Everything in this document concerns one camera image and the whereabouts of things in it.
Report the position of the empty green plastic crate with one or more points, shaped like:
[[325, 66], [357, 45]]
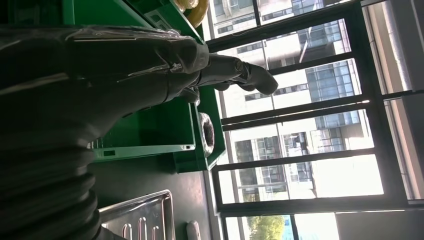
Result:
[[155, 129]]

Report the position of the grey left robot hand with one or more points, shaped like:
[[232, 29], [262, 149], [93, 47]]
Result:
[[99, 73]]

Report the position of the white roller blind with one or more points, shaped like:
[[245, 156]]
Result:
[[381, 227]]

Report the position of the small white plastic device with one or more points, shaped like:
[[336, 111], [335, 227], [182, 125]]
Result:
[[193, 231]]

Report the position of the black window frame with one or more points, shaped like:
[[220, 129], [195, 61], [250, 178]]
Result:
[[298, 109]]

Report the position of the steel weighing tray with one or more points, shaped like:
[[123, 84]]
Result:
[[139, 218]]

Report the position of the green crate holding yellow coils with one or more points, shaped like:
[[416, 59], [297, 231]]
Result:
[[99, 13]]

